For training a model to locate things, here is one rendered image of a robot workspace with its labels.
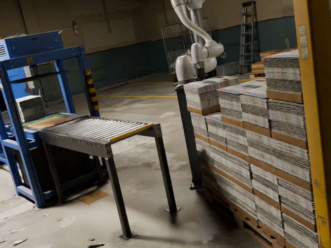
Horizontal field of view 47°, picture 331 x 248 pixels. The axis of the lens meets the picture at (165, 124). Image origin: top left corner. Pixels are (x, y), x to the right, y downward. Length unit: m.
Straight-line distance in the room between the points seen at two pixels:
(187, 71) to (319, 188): 2.09
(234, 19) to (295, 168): 9.28
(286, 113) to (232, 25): 9.31
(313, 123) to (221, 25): 10.02
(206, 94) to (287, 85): 1.12
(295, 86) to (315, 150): 0.43
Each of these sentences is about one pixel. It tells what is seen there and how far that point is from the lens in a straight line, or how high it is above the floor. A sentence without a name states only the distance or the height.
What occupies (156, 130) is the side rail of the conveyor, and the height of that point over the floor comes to 0.75.
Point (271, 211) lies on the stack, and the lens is 2.48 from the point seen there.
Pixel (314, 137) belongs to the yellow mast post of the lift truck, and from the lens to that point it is 1.59.
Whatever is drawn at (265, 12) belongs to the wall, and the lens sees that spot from 10.54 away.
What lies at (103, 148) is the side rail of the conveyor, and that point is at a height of 0.76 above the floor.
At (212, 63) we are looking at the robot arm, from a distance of 3.57.
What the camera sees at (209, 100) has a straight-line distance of 2.99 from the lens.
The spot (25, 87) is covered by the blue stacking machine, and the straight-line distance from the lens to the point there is 6.47.
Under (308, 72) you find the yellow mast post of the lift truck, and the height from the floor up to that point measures 1.27.
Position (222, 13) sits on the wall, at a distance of 11.43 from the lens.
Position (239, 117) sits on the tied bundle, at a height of 0.90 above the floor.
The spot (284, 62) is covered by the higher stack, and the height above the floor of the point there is 1.26.
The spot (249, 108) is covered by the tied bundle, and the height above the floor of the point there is 0.98.
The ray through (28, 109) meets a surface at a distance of 4.80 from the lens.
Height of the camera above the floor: 1.51
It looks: 13 degrees down
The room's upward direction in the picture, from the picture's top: 11 degrees counter-clockwise
